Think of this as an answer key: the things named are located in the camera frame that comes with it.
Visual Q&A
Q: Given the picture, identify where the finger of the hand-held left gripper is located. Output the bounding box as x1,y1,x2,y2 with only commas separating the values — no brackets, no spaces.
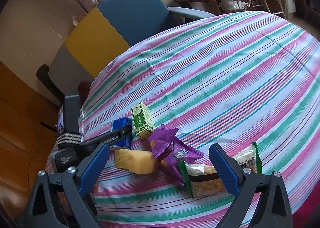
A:
81,125,133,154

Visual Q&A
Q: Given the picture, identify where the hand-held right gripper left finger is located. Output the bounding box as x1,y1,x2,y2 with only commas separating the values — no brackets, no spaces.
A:
15,142,110,228

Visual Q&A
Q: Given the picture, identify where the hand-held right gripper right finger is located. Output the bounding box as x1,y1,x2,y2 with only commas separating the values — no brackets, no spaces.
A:
209,143,293,228

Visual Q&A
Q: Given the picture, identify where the blue packet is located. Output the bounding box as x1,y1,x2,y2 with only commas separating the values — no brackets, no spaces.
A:
110,117,133,149

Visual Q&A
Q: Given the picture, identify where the green-edged clear cake packet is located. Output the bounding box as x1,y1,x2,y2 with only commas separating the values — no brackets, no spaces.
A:
178,141,263,198

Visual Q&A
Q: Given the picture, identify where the yellow sponge cake block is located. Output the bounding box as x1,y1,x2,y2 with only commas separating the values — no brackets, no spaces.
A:
114,148,158,175

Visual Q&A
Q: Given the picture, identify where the green white carton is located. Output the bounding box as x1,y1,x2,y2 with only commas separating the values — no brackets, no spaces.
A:
131,102,156,140

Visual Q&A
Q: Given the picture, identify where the purple snack packet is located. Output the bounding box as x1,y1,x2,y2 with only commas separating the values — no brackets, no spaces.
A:
147,124,178,160
160,138,205,187

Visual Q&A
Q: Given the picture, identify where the red-brown cushion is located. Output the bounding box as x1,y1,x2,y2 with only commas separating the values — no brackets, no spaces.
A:
77,82,92,109

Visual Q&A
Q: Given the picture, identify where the wooden wardrobe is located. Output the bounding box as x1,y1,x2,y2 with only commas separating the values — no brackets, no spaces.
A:
0,62,62,218

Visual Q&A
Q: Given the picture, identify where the striped pink green cloth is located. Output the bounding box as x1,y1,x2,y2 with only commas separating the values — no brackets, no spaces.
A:
77,10,320,228

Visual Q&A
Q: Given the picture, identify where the red cloth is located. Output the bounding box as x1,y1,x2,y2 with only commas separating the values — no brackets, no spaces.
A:
294,199,320,228

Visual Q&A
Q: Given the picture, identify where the grey yellow blue sofa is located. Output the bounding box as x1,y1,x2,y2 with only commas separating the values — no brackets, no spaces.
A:
49,0,216,105

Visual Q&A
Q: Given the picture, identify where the white bag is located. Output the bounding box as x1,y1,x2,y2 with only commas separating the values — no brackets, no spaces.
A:
219,0,252,14

